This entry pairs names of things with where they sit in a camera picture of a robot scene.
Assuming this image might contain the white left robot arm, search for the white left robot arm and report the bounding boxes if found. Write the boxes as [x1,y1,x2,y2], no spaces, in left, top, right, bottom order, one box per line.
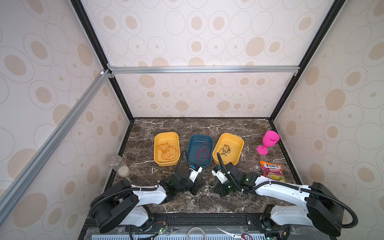
[89,165,203,234]

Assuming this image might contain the red cable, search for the red cable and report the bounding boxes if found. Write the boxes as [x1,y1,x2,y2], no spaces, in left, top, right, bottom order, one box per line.
[194,140,211,163]

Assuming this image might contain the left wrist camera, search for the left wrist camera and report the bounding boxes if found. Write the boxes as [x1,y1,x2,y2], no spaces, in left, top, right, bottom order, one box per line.
[189,164,203,183]

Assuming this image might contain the pink plastic goblet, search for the pink plastic goblet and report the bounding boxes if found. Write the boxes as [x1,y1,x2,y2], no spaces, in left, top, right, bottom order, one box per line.
[257,131,280,155]

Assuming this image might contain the scissors with red handle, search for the scissors with red handle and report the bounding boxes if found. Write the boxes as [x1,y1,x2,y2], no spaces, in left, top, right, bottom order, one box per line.
[218,228,254,240]

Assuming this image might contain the horizontal aluminium bar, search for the horizontal aluminium bar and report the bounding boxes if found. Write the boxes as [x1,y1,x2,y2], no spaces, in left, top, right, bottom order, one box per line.
[110,66,300,74]

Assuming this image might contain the white looped cable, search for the white looped cable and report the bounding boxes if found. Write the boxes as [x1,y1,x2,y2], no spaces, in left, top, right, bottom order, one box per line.
[186,226,207,240]

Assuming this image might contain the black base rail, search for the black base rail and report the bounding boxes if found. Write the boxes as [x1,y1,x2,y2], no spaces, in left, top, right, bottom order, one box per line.
[133,213,291,235]

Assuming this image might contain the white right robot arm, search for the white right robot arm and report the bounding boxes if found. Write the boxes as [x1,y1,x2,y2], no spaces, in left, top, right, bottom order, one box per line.
[212,163,359,237]

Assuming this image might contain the yellow plastic bin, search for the yellow plastic bin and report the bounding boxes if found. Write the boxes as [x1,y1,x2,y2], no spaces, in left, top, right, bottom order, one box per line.
[213,133,244,166]
[154,132,181,167]

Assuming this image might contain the orange candy bag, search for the orange candy bag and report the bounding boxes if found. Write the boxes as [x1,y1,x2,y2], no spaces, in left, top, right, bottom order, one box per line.
[260,161,286,182]

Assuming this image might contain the diagonal aluminium bar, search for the diagonal aluminium bar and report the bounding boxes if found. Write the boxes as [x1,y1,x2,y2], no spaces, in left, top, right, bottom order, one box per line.
[1,69,111,224]

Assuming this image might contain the orange cable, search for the orange cable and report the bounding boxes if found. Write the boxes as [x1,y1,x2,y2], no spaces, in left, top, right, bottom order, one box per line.
[157,142,179,161]

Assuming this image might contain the clear jar with powder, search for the clear jar with powder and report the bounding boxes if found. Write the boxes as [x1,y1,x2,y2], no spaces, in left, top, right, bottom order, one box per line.
[108,155,130,178]

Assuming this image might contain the teal plastic bin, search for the teal plastic bin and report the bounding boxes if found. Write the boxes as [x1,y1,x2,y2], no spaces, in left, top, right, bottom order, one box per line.
[187,135,214,169]

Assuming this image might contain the left yellow plastic bin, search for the left yellow plastic bin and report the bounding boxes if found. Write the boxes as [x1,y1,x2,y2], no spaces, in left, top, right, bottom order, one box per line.
[154,132,181,167]

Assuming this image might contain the right yellow plastic bin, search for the right yellow plastic bin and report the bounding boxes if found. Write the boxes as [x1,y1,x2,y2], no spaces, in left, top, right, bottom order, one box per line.
[213,133,244,166]

